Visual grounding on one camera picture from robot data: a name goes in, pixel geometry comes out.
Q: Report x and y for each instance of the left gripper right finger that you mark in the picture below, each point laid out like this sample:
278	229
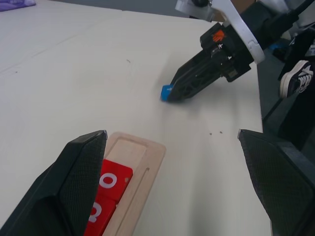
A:
283	186

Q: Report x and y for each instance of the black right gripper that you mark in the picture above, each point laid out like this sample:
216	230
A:
231	54

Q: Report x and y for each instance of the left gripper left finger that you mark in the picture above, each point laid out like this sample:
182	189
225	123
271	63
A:
61	191

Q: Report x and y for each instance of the blue letter tile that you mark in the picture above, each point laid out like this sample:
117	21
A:
165	92

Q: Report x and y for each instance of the red letter tile b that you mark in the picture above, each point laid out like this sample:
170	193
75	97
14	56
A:
103	216

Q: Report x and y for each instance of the red letter tile o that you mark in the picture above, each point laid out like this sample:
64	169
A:
120	172

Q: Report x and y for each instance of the wooden letter tray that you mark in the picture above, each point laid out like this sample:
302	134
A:
147	157

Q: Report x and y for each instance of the blue plastic object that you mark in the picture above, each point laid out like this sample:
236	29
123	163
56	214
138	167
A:
279	46

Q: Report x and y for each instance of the black white sneaker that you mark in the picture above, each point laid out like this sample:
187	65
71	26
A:
295	78

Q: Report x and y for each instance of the dark trouser leg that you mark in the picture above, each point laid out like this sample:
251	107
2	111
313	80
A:
304	44

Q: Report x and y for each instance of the purple tissue pack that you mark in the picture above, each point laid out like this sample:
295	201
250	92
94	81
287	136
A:
14	5

